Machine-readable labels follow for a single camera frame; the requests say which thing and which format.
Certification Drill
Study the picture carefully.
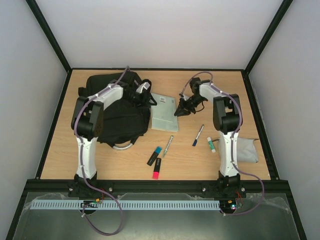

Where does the black aluminium frame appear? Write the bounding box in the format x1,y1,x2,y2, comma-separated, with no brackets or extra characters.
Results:
6,0,307,240

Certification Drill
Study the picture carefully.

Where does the grey pencil pouch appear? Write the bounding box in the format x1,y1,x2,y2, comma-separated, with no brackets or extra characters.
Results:
236,137,259,163

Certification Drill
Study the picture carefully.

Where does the green marker pen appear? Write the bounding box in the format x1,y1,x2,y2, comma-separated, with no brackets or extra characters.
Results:
162,135,174,158

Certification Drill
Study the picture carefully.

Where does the pink highlighter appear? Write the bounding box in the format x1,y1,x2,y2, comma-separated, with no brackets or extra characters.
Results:
152,157,162,180

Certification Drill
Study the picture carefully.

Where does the black backpack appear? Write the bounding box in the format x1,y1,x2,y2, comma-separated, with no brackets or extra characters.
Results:
71,70,152,150

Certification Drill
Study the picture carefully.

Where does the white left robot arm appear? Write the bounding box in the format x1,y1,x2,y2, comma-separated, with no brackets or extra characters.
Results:
71,78,157,191

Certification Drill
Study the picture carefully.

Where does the grey slotted cable duct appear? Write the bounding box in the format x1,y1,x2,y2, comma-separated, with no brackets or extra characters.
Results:
30,199,220,211

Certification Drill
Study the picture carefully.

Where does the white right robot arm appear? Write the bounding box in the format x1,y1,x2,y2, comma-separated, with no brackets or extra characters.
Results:
174,77,243,196

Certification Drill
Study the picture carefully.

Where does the white glue stick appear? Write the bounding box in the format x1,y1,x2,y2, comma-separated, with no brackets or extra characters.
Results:
207,137,216,153

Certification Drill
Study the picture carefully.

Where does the grey notebook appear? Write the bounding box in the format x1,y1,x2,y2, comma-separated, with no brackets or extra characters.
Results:
151,93,179,133

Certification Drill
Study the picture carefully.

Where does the blue highlighter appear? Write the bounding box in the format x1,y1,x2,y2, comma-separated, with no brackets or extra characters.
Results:
147,146,162,166

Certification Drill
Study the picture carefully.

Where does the blue marker pen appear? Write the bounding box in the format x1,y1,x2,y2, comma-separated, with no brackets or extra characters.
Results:
192,124,205,147

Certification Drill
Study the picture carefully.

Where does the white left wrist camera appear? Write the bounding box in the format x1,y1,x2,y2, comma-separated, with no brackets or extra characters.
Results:
136,82,151,94

